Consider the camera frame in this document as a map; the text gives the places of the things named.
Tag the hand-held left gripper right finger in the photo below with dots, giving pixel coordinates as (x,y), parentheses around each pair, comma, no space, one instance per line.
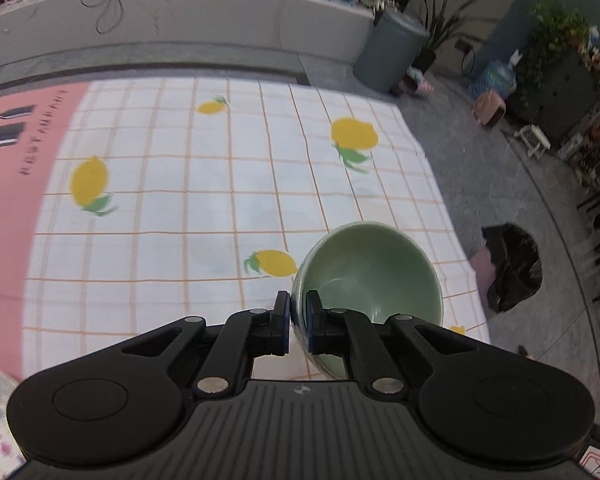
(311,321)

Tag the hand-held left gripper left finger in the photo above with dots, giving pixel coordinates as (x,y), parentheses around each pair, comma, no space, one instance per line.
(281,321)

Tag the green ceramic bowl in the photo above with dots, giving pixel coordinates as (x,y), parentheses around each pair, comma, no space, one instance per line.
(375,270)

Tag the pink and white printed tablecloth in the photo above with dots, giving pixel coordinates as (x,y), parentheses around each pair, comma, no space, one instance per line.
(205,210)

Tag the black garbage bag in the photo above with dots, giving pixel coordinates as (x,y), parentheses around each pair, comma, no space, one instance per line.
(512,270)

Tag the pair of slippers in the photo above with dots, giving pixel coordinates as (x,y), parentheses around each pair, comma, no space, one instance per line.
(417,84)

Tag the pink stool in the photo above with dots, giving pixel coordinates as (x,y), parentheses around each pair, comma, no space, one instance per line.
(490,109)

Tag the grey trash bin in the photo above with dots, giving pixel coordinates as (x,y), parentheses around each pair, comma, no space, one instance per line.
(390,50)

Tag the small white stool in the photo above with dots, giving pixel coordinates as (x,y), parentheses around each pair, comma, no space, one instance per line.
(532,141)

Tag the blue water bottle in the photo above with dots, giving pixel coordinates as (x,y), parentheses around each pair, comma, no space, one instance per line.
(497,80)

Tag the grey marble tv cabinet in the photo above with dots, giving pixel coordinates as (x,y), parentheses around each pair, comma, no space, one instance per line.
(205,25)

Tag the long-leaf potted plant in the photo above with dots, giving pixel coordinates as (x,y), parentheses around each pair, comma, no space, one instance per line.
(437,25)

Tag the bushy potted plant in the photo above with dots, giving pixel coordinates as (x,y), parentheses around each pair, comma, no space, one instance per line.
(555,60)

